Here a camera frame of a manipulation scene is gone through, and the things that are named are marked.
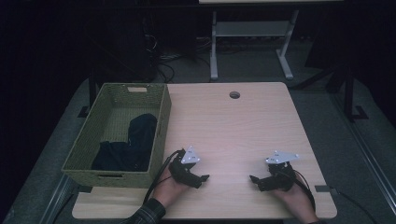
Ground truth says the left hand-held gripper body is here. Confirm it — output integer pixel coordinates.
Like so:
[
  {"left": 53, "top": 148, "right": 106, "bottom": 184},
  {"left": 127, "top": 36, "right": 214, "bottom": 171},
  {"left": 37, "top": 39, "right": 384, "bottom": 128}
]
[{"left": 168, "top": 146, "right": 204, "bottom": 189}]

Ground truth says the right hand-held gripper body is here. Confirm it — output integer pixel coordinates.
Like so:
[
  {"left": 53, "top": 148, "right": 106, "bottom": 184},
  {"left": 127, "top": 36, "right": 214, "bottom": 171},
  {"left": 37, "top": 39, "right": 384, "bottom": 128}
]
[{"left": 257, "top": 150, "right": 300, "bottom": 192}]

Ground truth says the dark navy garment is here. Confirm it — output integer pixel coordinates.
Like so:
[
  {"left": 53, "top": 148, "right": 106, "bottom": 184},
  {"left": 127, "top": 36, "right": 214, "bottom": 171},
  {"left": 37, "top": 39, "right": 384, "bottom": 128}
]
[{"left": 91, "top": 113, "right": 159, "bottom": 173}]

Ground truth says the green woven basket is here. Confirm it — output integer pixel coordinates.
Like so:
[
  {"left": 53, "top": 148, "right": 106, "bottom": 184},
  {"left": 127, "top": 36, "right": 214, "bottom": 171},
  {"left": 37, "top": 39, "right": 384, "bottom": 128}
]
[{"left": 61, "top": 82, "right": 173, "bottom": 189}]

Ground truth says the person's left hand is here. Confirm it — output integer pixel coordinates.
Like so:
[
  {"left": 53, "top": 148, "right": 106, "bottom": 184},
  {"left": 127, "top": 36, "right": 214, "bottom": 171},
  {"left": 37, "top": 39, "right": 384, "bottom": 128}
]
[{"left": 151, "top": 165, "right": 191, "bottom": 208}]

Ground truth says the person's right hand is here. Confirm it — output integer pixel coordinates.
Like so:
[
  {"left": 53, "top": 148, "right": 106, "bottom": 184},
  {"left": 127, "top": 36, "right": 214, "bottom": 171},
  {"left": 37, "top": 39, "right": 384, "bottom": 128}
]
[{"left": 273, "top": 174, "right": 319, "bottom": 224}]

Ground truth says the black metal stand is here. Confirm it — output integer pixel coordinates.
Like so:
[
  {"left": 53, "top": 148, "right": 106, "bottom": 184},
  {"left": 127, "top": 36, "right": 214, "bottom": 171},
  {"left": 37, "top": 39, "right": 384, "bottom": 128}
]
[{"left": 325, "top": 62, "right": 370, "bottom": 123}]

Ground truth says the left hand-held gripper black cable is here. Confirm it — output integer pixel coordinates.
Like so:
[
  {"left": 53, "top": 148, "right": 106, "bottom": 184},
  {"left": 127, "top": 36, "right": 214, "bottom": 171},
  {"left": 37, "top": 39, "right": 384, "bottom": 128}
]
[{"left": 142, "top": 148, "right": 187, "bottom": 205}]

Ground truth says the hand-held gripper black cable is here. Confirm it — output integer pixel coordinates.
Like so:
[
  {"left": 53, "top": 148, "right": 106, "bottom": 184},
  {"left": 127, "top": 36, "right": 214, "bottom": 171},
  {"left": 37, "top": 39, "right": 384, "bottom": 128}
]
[
  {"left": 290, "top": 169, "right": 317, "bottom": 213},
  {"left": 142, "top": 148, "right": 187, "bottom": 205}
]

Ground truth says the right hand-held gripper black cable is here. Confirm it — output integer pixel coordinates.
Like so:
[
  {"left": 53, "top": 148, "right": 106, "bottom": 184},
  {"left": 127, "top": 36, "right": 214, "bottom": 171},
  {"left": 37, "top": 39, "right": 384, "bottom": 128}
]
[{"left": 290, "top": 169, "right": 317, "bottom": 213}]

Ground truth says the black floor cable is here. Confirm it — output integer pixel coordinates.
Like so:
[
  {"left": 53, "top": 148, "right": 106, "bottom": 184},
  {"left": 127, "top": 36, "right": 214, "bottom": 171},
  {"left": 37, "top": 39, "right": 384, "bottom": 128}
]
[{"left": 330, "top": 186, "right": 379, "bottom": 224}]

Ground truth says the metal floor rail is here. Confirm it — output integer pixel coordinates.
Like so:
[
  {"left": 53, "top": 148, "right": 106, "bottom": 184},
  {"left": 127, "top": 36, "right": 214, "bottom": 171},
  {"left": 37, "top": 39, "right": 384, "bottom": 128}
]
[
  {"left": 39, "top": 174, "right": 78, "bottom": 224},
  {"left": 330, "top": 91, "right": 396, "bottom": 217}
]

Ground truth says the tangle of floor cables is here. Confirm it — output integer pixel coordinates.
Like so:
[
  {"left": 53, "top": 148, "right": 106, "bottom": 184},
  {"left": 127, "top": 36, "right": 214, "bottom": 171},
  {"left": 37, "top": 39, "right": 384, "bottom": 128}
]
[{"left": 142, "top": 32, "right": 213, "bottom": 84}]

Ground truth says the white metal desk frame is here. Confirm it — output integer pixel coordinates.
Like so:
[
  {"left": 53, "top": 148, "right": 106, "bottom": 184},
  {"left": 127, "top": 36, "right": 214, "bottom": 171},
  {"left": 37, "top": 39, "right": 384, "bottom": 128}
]
[{"left": 209, "top": 8, "right": 301, "bottom": 82}]

